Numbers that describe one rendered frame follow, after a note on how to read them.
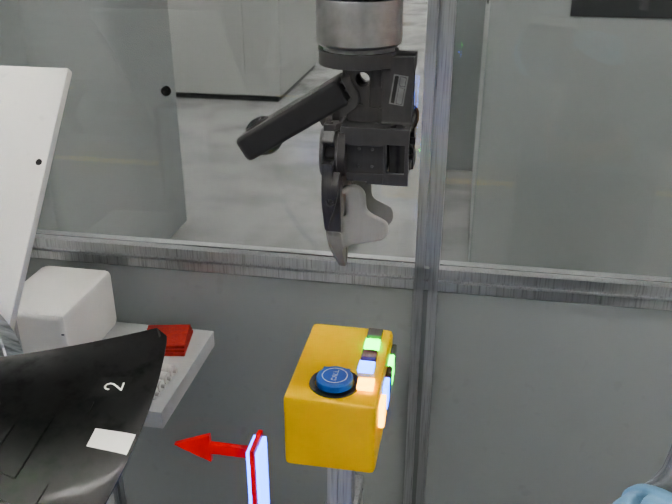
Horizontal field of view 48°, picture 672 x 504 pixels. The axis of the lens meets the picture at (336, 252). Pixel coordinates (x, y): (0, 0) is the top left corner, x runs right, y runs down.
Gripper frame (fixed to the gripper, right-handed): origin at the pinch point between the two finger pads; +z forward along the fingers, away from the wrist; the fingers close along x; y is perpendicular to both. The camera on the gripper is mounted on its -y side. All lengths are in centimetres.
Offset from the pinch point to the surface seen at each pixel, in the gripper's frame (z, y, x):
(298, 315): 34, -15, 45
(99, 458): 4.6, -12.2, -27.9
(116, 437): 4.0, -11.6, -26.2
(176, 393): 38, -30, 24
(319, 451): 22.3, -1.2, -3.6
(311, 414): 17.5, -2.0, -3.6
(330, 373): 14.7, -0.7, 0.1
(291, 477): 71, -17, 45
